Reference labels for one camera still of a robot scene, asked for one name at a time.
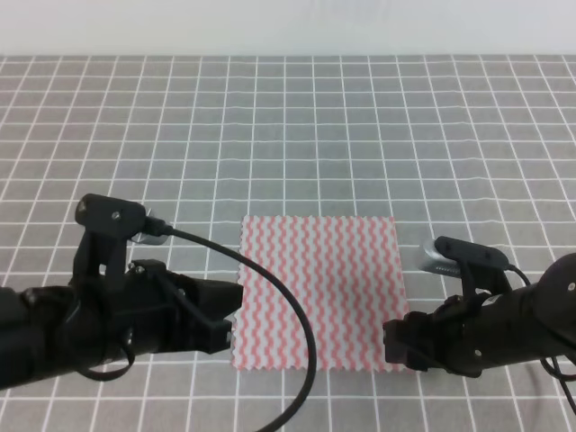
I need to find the grey grid tablecloth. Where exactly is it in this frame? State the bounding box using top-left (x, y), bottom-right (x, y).
top-left (1, 55), bottom-right (575, 431)

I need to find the black right camera cable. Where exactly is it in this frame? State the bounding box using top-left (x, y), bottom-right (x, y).
top-left (506, 264), bottom-right (576, 406)

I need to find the black left camera cable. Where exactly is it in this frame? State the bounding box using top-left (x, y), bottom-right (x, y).
top-left (143, 215), bottom-right (319, 432)

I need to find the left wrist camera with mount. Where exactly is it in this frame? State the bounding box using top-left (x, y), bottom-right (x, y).
top-left (72, 193), bottom-right (168, 291)

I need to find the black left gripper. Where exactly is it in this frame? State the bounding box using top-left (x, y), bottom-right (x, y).
top-left (67, 259), bottom-right (244, 360)

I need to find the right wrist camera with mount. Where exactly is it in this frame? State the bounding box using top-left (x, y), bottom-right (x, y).
top-left (416, 236), bottom-right (512, 301)

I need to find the pink white wavy striped towel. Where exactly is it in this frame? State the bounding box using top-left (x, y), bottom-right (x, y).
top-left (232, 216), bottom-right (409, 372)

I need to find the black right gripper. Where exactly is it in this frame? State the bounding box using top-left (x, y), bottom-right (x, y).
top-left (382, 292), bottom-right (518, 377)

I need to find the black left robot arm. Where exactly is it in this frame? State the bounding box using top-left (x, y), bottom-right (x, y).
top-left (1, 260), bottom-right (243, 389)

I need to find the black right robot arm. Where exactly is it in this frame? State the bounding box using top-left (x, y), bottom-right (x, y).
top-left (382, 254), bottom-right (575, 378)

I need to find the black camera cable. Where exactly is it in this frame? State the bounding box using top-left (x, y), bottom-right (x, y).
top-left (143, 215), bottom-right (319, 432)
top-left (506, 264), bottom-right (576, 406)

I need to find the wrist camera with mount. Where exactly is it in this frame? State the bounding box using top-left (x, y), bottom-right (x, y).
top-left (72, 193), bottom-right (168, 291)
top-left (416, 236), bottom-right (512, 301)

